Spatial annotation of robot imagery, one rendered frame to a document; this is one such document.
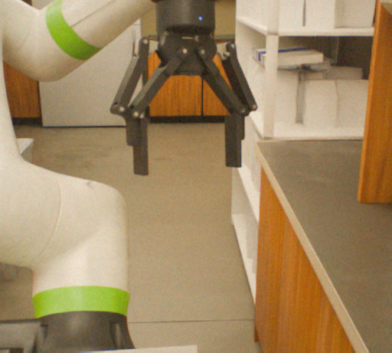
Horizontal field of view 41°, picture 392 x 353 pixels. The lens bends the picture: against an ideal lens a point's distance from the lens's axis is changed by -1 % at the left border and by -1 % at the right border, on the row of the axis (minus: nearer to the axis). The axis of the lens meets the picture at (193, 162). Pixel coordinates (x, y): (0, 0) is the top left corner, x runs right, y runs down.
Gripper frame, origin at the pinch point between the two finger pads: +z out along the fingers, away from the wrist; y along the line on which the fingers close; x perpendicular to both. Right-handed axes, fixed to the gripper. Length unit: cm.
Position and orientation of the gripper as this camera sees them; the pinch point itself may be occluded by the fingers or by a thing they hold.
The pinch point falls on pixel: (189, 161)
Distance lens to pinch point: 69.1
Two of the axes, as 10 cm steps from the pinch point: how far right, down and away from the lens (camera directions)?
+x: 4.8, 0.6, -8.7
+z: 0.3, 10.0, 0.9
